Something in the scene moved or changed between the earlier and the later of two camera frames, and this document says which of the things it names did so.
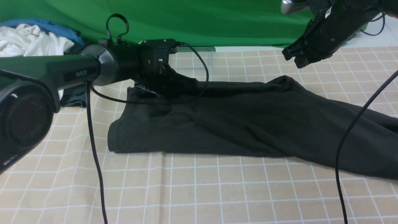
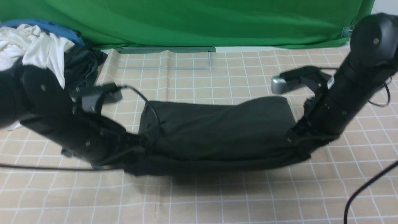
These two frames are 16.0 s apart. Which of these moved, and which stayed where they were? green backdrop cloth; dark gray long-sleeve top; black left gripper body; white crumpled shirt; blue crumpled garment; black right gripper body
Moved: black right gripper body; black left gripper body; dark gray long-sleeve top
Stayed: blue crumpled garment; white crumpled shirt; green backdrop cloth
